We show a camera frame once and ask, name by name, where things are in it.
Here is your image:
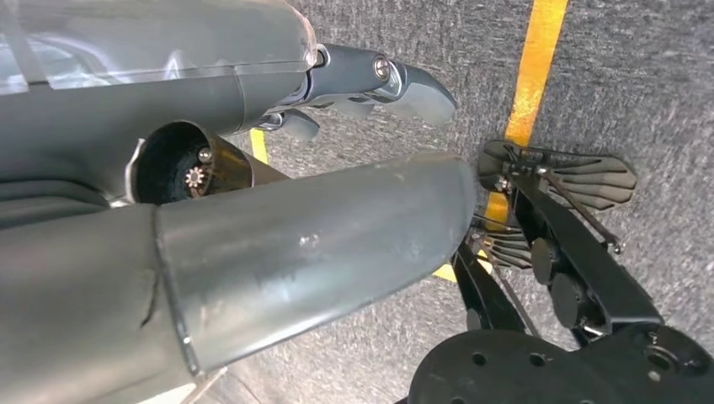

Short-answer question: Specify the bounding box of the black robot foot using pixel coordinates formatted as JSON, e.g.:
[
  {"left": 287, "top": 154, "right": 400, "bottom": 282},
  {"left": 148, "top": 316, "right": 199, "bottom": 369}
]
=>
[
  {"left": 471, "top": 220, "right": 534, "bottom": 272},
  {"left": 478, "top": 139, "right": 638, "bottom": 212}
]

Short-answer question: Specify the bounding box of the black robot hip plate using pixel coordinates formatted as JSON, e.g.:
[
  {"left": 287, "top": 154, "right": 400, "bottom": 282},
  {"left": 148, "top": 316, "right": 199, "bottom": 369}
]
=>
[{"left": 409, "top": 323, "right": 714, "bottom": 404}]

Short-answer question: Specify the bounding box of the yellow floor tape square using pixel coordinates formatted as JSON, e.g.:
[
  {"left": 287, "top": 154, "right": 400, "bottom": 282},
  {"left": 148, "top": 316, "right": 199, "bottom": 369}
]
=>
[{"left": 249, "top": 0, "right": 570, "bottom": 283}]

